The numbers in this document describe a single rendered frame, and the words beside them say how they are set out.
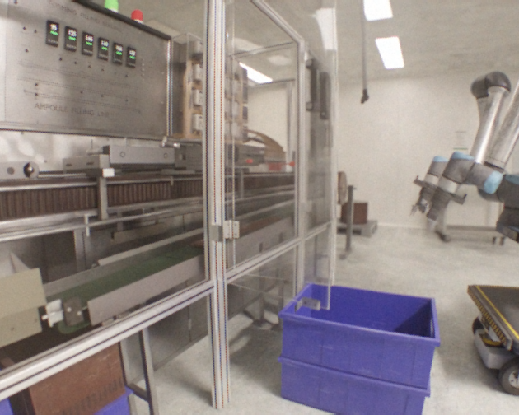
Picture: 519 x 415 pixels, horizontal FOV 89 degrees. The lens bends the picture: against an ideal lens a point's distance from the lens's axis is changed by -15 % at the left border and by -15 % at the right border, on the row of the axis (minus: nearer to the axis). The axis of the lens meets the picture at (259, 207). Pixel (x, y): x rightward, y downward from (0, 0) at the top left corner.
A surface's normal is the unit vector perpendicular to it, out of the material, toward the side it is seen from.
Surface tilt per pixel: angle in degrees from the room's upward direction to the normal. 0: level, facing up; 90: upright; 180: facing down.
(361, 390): 90
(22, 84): 90
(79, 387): 90
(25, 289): 79
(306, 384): 90
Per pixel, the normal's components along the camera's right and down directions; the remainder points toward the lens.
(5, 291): 0.86, -0.13
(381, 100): -0.48, 0.11
